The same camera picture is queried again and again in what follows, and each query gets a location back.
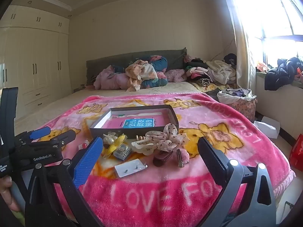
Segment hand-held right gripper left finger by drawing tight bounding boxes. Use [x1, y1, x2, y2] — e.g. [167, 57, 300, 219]
[25, 136, 105, 227]

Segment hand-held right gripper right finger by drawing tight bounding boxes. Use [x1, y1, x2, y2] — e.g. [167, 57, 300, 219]
[198, 137, 277, 227]

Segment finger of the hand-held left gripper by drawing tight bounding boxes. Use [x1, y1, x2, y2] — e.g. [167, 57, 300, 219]
[16, 126, 52, 145]
[35, 130, 77, 152]

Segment pink pompom hair clip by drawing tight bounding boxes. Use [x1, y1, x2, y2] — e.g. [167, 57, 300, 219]
[176, 148, 190, 168]

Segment grey cardboard box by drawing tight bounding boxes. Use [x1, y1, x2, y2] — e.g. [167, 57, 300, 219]
[89, 104, 180, 139]

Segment clear plastic hairpin box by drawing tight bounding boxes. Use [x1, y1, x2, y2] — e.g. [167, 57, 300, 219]
[113, 145, 132, 161]

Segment earring card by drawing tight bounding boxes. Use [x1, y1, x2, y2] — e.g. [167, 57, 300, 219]
[115, 158, 148, 178]

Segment dotted sheer bow hair clip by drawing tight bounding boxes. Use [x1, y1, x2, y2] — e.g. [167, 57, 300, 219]
[145, 123, 191, 152]

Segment person's left hand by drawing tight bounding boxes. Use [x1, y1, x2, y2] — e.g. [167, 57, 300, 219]
[0, 176, 21, 212]

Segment bed with beige sheet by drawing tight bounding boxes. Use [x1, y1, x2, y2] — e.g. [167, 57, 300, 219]
[14, 81, 237, 133]

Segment yellow flower hair accessory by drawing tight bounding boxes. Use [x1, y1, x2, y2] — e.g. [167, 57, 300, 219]
[102, 134, 129, 159]

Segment brown hair clip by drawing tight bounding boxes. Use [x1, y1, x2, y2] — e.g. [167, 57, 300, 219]
[153, 151, 176, 167]

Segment pink printed blanket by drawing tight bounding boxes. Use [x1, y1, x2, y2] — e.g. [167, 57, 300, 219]
[39, 92, 297, 227]

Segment cream hair claw clip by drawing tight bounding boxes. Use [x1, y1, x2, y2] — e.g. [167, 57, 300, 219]
[131, 138, 157, 156]

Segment floral laundry basket with clothes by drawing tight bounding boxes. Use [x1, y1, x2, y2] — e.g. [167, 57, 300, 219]
[216, 88, 257, 124]

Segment white cardboard box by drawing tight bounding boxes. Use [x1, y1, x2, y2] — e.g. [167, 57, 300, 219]
[253, 116, 281, 139]

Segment cream wardrobe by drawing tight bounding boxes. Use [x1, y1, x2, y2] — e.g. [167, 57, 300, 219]
[0, 4, 73, 121]

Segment red bag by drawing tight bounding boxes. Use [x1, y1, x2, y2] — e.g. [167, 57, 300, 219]
[289, 134, 303, 172]

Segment pile of clothes on bed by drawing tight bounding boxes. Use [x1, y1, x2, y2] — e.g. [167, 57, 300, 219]
[86, 48, 187, 86]

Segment pink knitted pillow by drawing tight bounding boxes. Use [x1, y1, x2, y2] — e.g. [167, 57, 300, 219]
[164, 68, 187, 83]

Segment orange floral cloth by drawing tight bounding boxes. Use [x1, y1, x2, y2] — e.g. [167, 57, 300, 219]
[125, 60, 159, 92]

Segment orange clothes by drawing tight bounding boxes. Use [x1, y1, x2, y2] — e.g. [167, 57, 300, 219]
[257, 61, 269, 73]

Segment dark blue floral quilt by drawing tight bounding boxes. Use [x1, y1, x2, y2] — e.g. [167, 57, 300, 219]
[129, 55, 169, 88]

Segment dark jacket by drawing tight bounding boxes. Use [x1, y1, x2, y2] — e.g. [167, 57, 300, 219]
[264, 57, 303, 91]

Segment cream curtain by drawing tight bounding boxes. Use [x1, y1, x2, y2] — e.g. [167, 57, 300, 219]
[222, 0, 259, 91]

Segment window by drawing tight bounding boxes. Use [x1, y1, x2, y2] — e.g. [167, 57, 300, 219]
[237, 0, 303, 69]

